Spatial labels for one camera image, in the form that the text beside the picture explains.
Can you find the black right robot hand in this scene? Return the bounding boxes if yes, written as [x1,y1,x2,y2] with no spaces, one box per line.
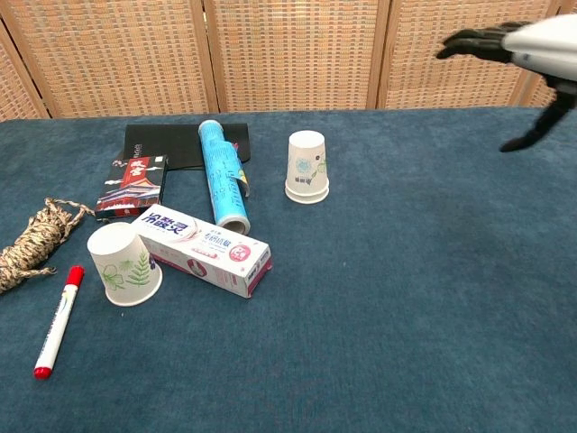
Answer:
[435,21,572,153]

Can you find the wooden woven folding screen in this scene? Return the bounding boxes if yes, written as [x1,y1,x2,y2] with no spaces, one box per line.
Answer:
[0,0,577,121]

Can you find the paper cup blue flower print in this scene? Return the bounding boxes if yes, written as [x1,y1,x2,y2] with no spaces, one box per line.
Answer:
[284,186,331,206]

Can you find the white pink toothpaste box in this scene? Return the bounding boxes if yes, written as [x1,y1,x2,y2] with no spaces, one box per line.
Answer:
[130,203,273,299]

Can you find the paper cup blue chrysanthemum print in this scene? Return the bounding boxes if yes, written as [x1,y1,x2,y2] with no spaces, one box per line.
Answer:
[284,130,331,199]

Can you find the camouflage braided rope bundle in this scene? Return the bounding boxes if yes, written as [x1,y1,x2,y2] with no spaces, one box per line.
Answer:
[0,197,96,295]

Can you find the blue velvet tablecloth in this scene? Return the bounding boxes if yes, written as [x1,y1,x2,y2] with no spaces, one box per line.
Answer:
[0,106,577,433]

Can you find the black red palace card box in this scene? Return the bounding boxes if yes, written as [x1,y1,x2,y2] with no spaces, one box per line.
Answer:
[94,154,169,222]

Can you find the paper cup green flower print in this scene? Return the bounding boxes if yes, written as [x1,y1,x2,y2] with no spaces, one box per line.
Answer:
[87,222,163,308]

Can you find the white marker red cap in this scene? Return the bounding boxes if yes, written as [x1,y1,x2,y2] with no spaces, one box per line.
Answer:
[32,264,86,381]

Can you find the blue printed film roll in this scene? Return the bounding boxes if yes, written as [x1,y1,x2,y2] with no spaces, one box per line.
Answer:
[197,119,252,235]

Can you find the black notebook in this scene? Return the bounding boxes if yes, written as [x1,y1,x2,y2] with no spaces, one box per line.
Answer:
[122,123,252,171]

